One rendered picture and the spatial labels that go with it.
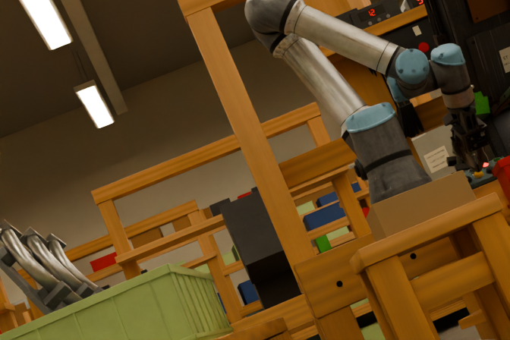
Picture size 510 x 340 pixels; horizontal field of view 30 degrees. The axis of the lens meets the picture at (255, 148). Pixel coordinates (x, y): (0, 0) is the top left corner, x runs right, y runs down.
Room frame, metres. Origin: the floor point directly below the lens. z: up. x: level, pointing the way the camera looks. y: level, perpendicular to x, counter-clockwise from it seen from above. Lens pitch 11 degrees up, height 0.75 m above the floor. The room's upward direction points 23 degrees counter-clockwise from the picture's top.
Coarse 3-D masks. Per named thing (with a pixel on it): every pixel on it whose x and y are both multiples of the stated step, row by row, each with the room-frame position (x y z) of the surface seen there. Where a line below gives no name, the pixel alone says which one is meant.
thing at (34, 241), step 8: (24, 232) 2.16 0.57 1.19; (32, 232) 2.16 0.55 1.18; (24, 240) 2.16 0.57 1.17; (32, 240) 2.15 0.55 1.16; (40, 240) 2.16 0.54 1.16; (32, 248) 2.13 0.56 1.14; (40, 248) 2.11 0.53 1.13; (40, 256) 2.10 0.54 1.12; (48, 256) 2.10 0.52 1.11; (48, 264) 2.10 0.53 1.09; (56, 264) 2.10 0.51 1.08; (56, 272) 2.10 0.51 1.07; (64, 272) 2.10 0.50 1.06; (64, 280) 2.10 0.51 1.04; (72, 280) 2.11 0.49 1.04; (72, 288) 2.12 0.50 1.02
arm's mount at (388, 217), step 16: (448, 176) 2.07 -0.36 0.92; (464, 176) 2.07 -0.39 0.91; (416, 192) 2.06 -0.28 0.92; (432, 192) 2.06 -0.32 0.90; (448, 192) 2.07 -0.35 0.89; (464, 192) 2.07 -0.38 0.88; (384, 208) 2.06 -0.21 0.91; (400, 208) 2.06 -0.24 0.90; (416, 208) 2.06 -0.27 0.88; (432, 208) 2.06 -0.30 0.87; (448, 208) 2.06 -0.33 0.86; (368, 224) 2.26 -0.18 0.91; (384, 224) 2.06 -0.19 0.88; (400, 224) 2.06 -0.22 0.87; (416, 224) 2.06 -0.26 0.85
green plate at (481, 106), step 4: (480, 92) 2.74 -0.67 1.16; (476, 96) 2.74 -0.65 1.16; (480, 96) 2.74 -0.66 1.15; (484, 96) 2.74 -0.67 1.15; (476, 100) 2.74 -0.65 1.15; (480, 100) 2.74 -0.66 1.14; (484, 100) 2.74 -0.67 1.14; (476, 104) 2.74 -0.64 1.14; (480, 104) 2.74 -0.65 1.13; (484, 104) 2.74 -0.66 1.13; (488, 104) 2.74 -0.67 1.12; (476, 108) 2.74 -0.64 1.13; (480, 108) 2.74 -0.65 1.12; (484, 108) 2.74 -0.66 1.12; (488, 108) 2.74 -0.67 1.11; (476, 112) 2.74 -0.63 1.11; (480, 112) 2.74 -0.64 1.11; (484, 112) 2.74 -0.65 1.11; (488, 112) 2.74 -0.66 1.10; (476, 116) 2.76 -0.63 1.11; (480, 116) 2.77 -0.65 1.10; (484, 116) 2.78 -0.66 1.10
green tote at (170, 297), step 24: (168, 264) 1.84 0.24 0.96; (120, 288) 1.84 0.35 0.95; (144, 288) 1.85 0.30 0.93; (168, 288) 1.85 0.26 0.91; (192, 288) 2.05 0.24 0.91; (72, 312) 1.85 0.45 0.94; (96, 312) 1.85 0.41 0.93; (120, 312) 1.85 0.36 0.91; (144, 312) 1.85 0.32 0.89; (168, 312) 1.85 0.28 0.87; (192, 312) 1.93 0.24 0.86; (216, 312) 2.30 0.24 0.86; (0, 336) 1.85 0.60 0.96; (24, 336) 1.85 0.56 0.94; (48, 336) 1.85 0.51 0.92; (72, 336) 1.85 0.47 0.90; (96, 336) 1.85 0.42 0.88; (120, 336) 1.85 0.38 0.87; (144, 336) 1.85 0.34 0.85; (168, 336) 1.85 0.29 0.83; (192, 336) 1.84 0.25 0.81; (216, 336) 2.13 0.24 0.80
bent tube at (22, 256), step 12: (12, 228) 2.01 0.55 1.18; (0, 240) 2.00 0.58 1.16; (12, 240) 1.96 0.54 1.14; (12, 252) 1.94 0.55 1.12; (24, 252) 1.94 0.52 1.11; (24, 264) 1.93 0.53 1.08; (36, 264) 1.93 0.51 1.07; (36, 276) 1.93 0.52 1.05; (48, 276) 1.94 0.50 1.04; (48, 288) 1.96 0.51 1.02; (72, 300) 2.00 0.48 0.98
